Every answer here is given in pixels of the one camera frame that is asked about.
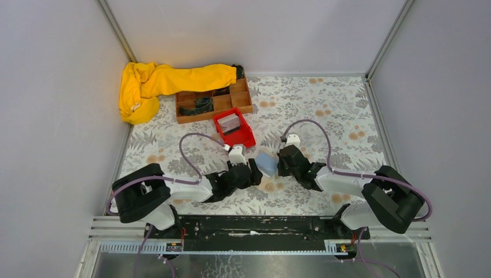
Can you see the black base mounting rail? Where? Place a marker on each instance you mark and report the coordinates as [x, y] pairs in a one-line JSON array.
[[217, 233]]

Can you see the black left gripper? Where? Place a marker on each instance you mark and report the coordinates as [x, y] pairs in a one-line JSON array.
[[248, 173]]

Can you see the wooden compartment tray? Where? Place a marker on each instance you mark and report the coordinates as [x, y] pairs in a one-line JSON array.
[[238, 97]]

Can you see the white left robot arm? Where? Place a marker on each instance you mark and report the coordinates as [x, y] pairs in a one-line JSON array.
[[144, 194]]

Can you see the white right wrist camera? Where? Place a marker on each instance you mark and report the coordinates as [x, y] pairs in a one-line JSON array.
[[291, 139]]

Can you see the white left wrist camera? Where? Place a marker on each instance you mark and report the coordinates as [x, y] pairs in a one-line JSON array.
[[236, 154]]

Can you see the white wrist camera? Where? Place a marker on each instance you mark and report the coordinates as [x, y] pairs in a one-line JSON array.
[[291, 139], [236, 154]]

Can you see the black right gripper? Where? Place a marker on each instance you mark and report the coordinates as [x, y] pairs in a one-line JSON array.
[[286, 161]]

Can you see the beige card holder wallet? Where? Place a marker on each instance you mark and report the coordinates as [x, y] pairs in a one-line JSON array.
[[267, 163]]

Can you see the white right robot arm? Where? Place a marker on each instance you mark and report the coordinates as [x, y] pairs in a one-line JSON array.
[[389, 200]]

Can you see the red plastic bin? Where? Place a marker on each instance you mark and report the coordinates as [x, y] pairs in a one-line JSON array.
[[243, 136]]

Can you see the yellow cloth garment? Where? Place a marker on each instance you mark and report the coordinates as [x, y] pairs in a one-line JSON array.
[[142, 84]]

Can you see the stack of cards in bin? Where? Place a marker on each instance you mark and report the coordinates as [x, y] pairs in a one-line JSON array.
[[229, 124]]

